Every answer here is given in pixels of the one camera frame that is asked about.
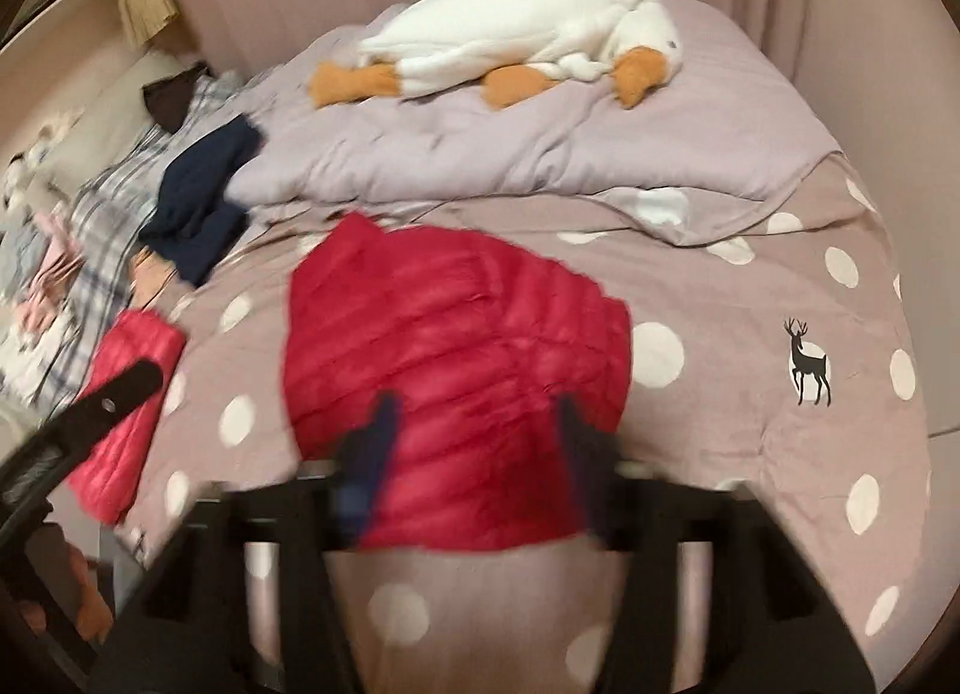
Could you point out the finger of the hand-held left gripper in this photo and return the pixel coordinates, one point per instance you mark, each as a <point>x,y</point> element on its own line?
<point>120,397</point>

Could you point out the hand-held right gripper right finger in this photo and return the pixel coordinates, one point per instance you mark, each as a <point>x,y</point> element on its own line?
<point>592,476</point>

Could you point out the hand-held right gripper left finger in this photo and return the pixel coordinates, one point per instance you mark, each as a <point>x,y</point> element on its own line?
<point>371,469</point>

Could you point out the red down jacket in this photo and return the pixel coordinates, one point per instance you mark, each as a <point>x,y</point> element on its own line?
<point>142,341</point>
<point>450,334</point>

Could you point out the pink clothes pile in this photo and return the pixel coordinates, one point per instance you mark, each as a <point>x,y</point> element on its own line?
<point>49,266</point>

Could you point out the person's left hand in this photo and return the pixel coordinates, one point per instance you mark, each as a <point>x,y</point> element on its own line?
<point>90,589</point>

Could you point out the peach garment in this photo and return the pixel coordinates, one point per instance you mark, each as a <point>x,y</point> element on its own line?
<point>154,281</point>

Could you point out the polka dot bed sheet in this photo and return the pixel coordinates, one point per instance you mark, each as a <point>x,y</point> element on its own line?
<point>750,439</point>

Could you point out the grey blue garment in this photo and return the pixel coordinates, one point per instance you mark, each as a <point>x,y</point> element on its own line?
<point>19,255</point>

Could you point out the grey plaid cloth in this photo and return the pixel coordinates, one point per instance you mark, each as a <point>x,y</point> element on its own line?
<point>105,214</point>

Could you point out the navy blue garment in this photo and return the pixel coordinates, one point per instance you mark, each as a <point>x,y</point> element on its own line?
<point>195,206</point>

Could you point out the black and white plush dog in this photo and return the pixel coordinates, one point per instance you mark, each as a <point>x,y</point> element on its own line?
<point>21,180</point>

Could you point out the beige pillow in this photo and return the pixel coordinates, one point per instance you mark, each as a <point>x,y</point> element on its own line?
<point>112,131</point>

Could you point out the dark brown garment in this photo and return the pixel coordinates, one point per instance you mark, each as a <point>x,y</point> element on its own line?
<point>169,101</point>

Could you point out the lilac duvet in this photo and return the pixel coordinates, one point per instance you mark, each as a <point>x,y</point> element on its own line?
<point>525,146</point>

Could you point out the yellow striped hanging cloth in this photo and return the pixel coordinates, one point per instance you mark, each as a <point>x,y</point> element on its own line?
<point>150,0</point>

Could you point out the white goose plush toy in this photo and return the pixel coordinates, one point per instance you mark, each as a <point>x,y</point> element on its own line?
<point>510,26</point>

